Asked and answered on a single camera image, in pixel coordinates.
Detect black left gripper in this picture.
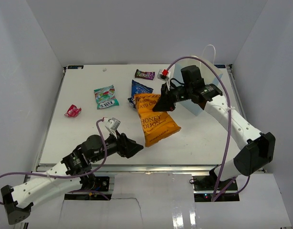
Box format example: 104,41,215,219
91,129,144,163

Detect orange honey dijon chip bag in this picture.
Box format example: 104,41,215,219
134,94,181,147

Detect red crumpled candy wrapper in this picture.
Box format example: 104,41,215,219
64,104,82,118

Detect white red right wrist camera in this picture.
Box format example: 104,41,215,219
157,69,171,82

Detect teal Fox's candy bag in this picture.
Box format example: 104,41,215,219
94,85,119,110

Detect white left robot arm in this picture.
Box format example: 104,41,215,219
0,133,144,225

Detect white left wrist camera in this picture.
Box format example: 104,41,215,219
104,117,121,137

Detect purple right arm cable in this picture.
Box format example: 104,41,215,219
167,56,251,202

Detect blue corner label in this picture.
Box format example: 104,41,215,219
67,65,84,70

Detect aluminium front frame rail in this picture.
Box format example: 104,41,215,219
35,164,265,173

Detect blue kettle chip bag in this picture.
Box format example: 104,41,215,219
128,80,154,108

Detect light blue paper bag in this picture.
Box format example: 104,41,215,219
173,44,223,116

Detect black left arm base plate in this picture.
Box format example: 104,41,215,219
91,177,110,192

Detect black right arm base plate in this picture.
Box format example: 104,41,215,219
189,175,238,191

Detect brown purple M&M's pack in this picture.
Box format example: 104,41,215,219
135,69,155,80

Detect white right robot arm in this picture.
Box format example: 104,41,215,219
153,65,275,190

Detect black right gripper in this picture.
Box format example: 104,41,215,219
153,82,193,112

